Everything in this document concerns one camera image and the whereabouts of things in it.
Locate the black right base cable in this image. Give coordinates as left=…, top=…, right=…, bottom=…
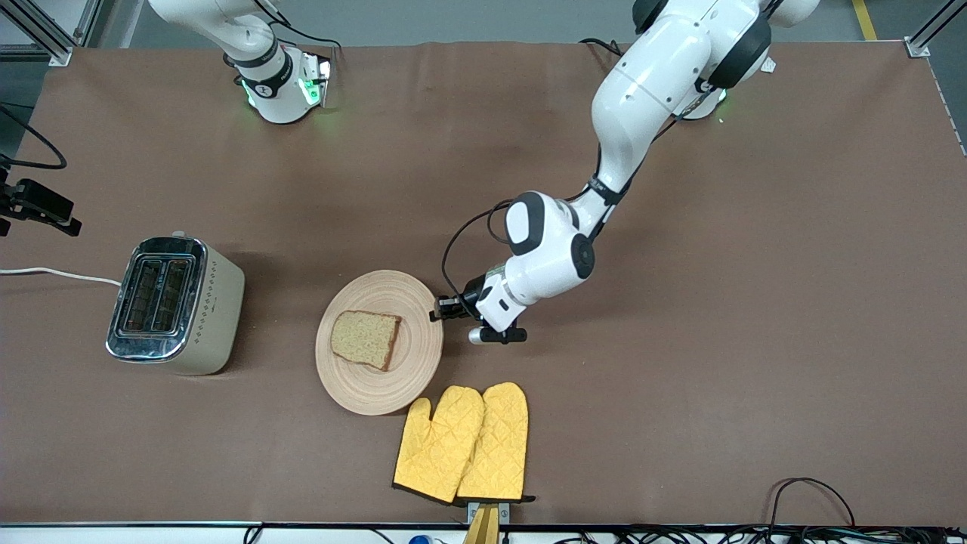
left=238, top=0, right=342, bottom=76

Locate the brown table cover sheet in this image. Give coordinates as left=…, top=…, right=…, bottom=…
left=0, top=38, right=967, bottom=527

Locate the round light wooden plate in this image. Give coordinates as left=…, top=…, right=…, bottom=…
left=315, top=270, right=445, bottom=417

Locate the brown bread toast slice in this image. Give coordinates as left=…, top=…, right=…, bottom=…
left=330, top=310, right=403, bottom=372

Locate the cream and chrome toaster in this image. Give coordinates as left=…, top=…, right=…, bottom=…
left=105, top=233, right=246, bottom=376

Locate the black looped cable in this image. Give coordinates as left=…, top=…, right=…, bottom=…
left=769, top=477, right=857, bottom=530

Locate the yellow quilted oven mitt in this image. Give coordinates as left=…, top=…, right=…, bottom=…
left=393, top=385, right=484, bottom=505
left=456, top=382, right=530, bottom=503

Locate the wooden stick with metal bracket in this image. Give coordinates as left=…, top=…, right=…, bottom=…
left=462, top=501, right=511, bottom=544

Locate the black cable bundle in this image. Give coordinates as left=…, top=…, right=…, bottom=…
left=555, top=525, right=967, bottom=544

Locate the white toaster power cable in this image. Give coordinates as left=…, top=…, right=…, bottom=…
left=0, top=267, right=123, bottom=288

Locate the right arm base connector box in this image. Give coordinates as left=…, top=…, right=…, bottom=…
left=298, top=51, right=334, bottom=108

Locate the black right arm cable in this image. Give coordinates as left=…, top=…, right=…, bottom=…
left=0, top=104, right=68, bottom=171

